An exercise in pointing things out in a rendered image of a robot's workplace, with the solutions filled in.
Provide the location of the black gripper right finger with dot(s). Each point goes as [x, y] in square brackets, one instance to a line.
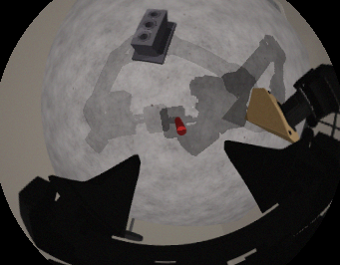
[264, 170]

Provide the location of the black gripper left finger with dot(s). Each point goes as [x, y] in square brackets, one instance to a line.
[107, 197]

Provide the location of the dark red peg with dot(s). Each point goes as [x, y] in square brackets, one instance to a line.
[181, 130]

